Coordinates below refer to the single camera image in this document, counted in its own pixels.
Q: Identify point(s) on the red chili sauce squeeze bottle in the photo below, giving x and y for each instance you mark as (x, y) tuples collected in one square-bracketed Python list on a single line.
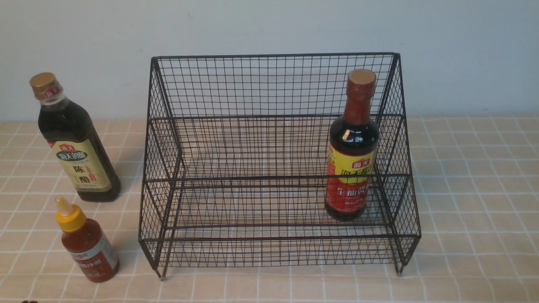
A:
[(86, 243)]

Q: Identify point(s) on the dark vinegar bottle gold cap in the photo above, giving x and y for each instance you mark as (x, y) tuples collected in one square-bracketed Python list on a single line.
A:
[(71, 135)]

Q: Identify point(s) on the checkered beige tablecloth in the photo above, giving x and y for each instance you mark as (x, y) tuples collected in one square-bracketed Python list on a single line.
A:
[(476, 181)]

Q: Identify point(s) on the black wire mesh shelf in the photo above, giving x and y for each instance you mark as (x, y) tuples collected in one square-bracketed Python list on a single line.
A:
[(234, 170)]

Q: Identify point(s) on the soy sauce bottle red label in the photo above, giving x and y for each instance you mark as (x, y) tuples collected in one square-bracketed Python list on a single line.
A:
[(353, 139)]

